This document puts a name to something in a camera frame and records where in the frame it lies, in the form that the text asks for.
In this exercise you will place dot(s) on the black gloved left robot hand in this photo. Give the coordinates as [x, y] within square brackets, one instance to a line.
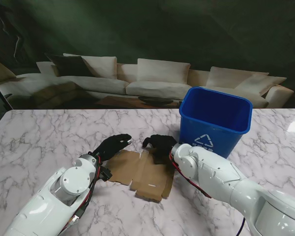
[110, 146]

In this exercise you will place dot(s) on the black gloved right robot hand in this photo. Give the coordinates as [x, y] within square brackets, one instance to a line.
[162, 147]

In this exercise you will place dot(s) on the brown cardboard box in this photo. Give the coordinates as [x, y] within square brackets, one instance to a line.
[147, 177]

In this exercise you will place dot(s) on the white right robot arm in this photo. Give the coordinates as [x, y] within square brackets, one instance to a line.
[223, 177]

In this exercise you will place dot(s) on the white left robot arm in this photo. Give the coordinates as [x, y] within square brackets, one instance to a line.
[46, 201]

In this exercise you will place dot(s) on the blue plastic recycling bin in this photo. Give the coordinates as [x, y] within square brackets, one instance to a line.
[199, 127]

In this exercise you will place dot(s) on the cream printed sofa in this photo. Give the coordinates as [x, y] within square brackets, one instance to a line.
[157, 86]

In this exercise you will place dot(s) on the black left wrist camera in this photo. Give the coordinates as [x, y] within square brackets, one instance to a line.
[105, 174]

